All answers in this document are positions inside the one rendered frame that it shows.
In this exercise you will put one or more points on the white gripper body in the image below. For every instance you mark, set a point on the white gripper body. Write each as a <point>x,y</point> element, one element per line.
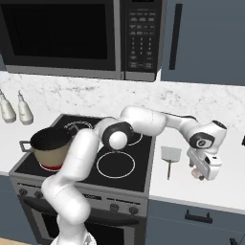
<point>209,169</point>

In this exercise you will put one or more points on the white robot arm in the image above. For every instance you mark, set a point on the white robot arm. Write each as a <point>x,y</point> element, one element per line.
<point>73,159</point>

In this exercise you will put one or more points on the pale pink garlic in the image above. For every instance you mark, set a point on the pale pink garlic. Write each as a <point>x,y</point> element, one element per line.
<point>195,173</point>

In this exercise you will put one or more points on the grey metal spatula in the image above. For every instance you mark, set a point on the grey metal spatula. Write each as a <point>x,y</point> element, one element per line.
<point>171,153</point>

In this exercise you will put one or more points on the beige pot with black inside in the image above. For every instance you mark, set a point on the beige pot with black inside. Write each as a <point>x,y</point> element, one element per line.
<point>51,153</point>

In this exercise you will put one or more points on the black thing at worktop edge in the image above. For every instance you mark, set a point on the black thing at worktop edge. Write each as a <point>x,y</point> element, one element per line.
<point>243,140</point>

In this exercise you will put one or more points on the blue-grey drawer front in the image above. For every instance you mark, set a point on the blue-grey drawer front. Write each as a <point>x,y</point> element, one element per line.
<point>172,220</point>

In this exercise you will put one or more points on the black hob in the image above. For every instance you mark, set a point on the black hob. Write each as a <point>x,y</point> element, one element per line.
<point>127,173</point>

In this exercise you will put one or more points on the black oven knob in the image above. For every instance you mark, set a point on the black oven knob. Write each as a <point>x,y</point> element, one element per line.
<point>23,192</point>
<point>133,210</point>
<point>114,207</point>
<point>38,194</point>

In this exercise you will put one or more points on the pale grey bottle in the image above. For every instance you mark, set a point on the pale grey bottle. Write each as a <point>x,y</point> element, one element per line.
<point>7,110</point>
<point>25,111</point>

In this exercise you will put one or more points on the black and grey microwave oven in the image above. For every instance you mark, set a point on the black and grey microwave oven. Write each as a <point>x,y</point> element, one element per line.
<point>63,35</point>

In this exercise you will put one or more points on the blue-grey base cupboard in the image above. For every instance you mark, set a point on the blue-grey base cupboard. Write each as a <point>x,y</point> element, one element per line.
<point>12,210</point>

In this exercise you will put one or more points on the blue-grey wall cupboard door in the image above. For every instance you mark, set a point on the blue-grey wall cupboard door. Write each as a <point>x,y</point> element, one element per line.
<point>210,41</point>

